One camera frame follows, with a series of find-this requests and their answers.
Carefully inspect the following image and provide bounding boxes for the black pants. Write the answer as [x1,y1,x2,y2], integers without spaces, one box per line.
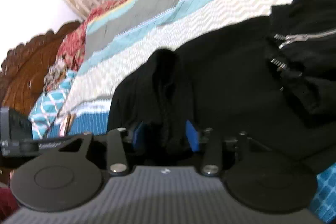
[107,0,335,173]

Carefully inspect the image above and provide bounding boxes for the left hand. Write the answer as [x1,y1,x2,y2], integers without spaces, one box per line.
[9,169,15,180]

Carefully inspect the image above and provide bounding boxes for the teal white patterned pillow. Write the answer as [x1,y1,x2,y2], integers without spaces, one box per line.
[29,70,77,139]

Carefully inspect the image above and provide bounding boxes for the smartphone on bed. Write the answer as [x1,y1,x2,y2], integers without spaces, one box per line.
[58,113,76,137]

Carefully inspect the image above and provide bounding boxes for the carved wooden headboard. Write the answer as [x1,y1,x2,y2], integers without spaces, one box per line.
[1,20,80,115]

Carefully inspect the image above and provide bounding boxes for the red floral blanket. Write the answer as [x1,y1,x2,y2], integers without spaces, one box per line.
[43,0,128,94]

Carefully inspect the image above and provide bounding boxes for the patterned teal grey bedsheet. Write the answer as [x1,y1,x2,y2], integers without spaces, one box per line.
[49,0,336,223]

